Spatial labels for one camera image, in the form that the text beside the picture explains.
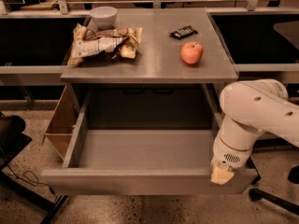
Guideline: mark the black stand leg left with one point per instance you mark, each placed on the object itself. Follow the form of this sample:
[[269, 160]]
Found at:
[[30, 196]]

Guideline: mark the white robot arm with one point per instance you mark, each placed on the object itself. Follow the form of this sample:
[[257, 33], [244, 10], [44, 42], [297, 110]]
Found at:
[[250, 108]]

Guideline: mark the white bowl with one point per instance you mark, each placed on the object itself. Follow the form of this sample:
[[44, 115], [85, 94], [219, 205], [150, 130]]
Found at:
[[104, 17]]

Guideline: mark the grey drawer cabinet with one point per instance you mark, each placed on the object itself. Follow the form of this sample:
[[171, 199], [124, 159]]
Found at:
[[155, 56]]

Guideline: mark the red apple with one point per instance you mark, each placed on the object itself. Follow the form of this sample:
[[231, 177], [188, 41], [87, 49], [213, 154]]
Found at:
[[191, 52]]

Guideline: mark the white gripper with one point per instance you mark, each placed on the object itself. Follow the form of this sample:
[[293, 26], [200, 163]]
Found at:
[[229, 154]]

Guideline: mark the brown cardboard box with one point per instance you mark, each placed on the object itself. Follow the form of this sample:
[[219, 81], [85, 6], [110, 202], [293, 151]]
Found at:
[[60, 128]]

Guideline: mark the crumpled chip bag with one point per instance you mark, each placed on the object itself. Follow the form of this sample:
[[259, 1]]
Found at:
[[113, 43]]

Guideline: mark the grey top drawer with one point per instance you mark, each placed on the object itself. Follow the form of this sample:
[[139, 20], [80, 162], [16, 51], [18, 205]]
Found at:
[[144, 141]]

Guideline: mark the black stand base right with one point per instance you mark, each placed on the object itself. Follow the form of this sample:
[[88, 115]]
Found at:
[[267, 146]]

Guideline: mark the black chair wheel leg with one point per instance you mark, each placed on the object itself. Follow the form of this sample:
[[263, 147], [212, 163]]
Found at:
[[257, 194]]

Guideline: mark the black snack bar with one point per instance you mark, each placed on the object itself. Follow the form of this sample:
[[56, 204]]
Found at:
[[183, 32]]

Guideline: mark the black bag on left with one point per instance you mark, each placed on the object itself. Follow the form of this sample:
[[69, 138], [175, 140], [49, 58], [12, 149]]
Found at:
[[12, 138]]

